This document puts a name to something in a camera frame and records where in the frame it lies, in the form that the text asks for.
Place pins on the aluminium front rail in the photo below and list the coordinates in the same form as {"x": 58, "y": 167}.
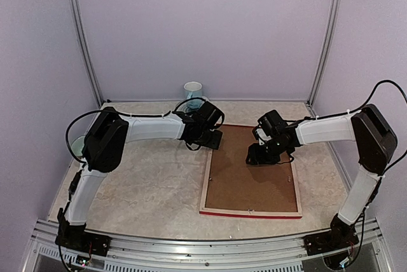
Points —
{"x": 136, "y": 253}

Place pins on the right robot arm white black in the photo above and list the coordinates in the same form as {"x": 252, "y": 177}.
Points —
{"x": 376, "y": 143}

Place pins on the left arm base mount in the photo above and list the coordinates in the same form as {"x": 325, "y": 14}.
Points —
{"x": 85, "y": 242}

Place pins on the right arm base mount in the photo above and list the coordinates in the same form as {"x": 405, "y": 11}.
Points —
{"x": 340, "y": 239}

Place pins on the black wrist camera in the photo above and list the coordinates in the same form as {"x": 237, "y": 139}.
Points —
{"x": 269, "y": 126}
{"x": 208, "y": 116}

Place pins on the small green ceramic bowl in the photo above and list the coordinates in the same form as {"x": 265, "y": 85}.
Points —
{"x": 77, "y": 146}

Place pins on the left aluminium corner post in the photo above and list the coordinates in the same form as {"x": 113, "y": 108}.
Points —
{"x": 85, "y": 53}

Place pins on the red wooden picture frame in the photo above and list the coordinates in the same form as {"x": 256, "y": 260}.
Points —
{"x": 251, "y": 214}

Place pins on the right aluminium corner post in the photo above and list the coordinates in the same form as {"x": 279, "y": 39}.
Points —
{"x": 326, "y": 46}

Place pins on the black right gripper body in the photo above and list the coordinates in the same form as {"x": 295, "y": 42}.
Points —
{"x": 276, "y": 150}

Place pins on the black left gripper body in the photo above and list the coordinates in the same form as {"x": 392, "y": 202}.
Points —
{"x": 205, "y": 140}

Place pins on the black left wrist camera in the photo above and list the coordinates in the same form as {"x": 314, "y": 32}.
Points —
{"x": 208, "y": 116}

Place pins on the light blue ceramic mug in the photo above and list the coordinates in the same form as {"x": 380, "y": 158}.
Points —
{"x": 192, "y": 90}

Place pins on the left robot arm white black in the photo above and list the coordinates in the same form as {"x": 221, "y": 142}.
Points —
{"x": 102, "y": 149}

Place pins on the aluminium corner post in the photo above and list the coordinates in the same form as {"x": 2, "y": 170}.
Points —
{"x": 326, "y": 46}
{"x": 85, "y": 53}

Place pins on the striped ceramic plate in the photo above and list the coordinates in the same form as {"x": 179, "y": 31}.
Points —
{"x": 191, "y": 106}

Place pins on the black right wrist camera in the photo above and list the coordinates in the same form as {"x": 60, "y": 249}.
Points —
{"x": 269, "y": 126}

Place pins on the brown cardboard backing board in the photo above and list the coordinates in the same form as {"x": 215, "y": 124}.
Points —
{"x": 251, "y": 173}

